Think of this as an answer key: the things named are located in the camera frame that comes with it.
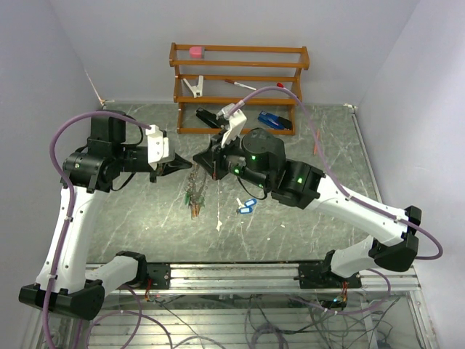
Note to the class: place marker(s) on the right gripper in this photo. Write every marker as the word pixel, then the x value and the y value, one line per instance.
pixel 206 159

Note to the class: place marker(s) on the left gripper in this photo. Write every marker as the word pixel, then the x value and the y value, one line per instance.
pixel 179 163

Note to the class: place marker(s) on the metal disc keyring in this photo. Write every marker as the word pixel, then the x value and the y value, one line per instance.
pixel 195 190

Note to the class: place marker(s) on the blue tag key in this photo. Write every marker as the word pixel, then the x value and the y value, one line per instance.
pixel 243 209
pixel 250 202

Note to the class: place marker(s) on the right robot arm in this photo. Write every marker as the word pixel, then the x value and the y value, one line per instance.
pixel 260 159

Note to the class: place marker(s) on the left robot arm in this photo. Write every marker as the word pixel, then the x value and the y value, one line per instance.
pixel 117 144

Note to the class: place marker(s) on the black stapler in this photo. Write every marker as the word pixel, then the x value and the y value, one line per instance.
pixel 210 119

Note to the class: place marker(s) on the white plastic clamp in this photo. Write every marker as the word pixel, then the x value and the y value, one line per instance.
pixel 196 90

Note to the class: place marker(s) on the blue stapler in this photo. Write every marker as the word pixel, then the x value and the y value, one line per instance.
pixel 275 122

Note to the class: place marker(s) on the red-capped marker pen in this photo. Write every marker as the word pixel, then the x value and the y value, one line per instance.
pixel 230 81

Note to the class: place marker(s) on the pink eraser block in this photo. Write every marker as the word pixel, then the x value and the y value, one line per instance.
pixel 196 52

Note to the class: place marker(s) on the orange pencil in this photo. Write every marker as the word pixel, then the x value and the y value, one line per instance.
pixel 317 142

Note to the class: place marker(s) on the wooden three-tier rack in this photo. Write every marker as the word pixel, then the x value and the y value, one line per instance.
pixel 256 66

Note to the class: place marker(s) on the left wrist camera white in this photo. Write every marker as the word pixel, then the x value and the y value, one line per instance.
pixel 159 148

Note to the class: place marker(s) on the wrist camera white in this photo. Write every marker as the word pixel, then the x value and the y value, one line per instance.
pixel 234 123
pixel 159 148

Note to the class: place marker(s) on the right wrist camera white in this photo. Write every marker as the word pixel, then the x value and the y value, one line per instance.
pixel 234 123

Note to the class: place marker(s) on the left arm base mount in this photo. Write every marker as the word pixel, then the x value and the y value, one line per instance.
pixel 157 276

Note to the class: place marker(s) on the aluminium frame rail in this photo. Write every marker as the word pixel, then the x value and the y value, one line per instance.
pixel 241 278

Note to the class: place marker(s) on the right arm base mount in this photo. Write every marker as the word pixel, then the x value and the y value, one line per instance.
pixel 312 275

